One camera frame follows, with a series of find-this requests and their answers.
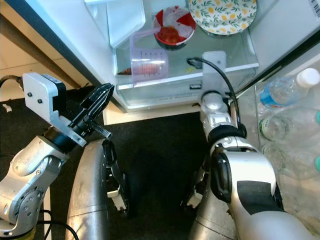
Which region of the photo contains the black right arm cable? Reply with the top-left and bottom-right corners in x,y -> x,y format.
187,56 -> 243,136

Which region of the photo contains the floral patterned plate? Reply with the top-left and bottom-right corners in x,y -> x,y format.
187,0 -> 258,36

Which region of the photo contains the orange brown carrot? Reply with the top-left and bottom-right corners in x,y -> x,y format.
117,62 -> 163,77

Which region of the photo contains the glass fridge shelf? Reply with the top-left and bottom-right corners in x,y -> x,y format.
112,30 -> 261,93

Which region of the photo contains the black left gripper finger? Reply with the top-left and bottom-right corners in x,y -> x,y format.
80,83 -> 112,119
89,87 -> 115,127

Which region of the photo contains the purple clear measuring jug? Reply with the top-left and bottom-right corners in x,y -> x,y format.
129,27 -> 170,83

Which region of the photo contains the large black carpet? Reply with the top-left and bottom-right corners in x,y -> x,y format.
0,92 -> 281,240

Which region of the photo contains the red white bowl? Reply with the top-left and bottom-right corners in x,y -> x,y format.
152,5 -> 197,46

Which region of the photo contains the green label water bottle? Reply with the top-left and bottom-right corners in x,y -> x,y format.
260,107 -> 320,146

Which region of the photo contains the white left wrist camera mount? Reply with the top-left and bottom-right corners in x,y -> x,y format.
22,72 -> 87,147

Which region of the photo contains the silver fridge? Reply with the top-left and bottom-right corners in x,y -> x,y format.
5,0 -> 320,113

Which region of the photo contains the blue label water bottle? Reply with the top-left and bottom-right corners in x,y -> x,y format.
260,67 -> 320,108

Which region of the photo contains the silver left robot leg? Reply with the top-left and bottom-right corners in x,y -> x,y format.
67,140 -> 131,240

